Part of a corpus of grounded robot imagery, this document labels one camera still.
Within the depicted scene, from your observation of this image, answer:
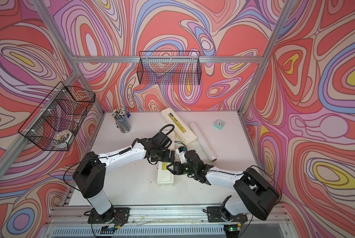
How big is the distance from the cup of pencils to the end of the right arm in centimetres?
48

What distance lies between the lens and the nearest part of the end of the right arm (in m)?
0.65

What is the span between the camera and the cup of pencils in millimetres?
957

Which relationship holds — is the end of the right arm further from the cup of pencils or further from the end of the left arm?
the cup of pencils
